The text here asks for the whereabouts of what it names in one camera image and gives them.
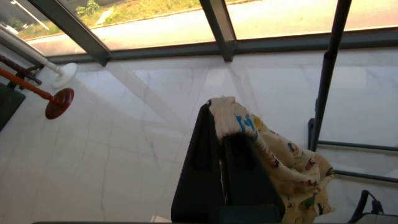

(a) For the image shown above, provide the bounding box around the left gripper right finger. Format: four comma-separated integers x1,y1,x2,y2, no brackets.
221,133,285,218

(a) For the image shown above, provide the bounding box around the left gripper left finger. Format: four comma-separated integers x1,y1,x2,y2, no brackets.
171,101,224,223

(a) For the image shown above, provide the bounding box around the black clothes rack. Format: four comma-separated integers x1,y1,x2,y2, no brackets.
307,0,398,184

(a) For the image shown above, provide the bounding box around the window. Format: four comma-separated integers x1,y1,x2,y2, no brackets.
0,0,398,67

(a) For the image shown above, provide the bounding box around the red round-footed stand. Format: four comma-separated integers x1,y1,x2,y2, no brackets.
0,67,75,121

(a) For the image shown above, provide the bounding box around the black cable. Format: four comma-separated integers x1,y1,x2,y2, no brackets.
347,189,385,224

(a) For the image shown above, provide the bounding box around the cream printed garment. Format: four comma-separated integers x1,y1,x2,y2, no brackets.
207,95,336,224

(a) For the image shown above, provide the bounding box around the dark metal stand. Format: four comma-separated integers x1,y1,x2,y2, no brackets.
0,54,45,131

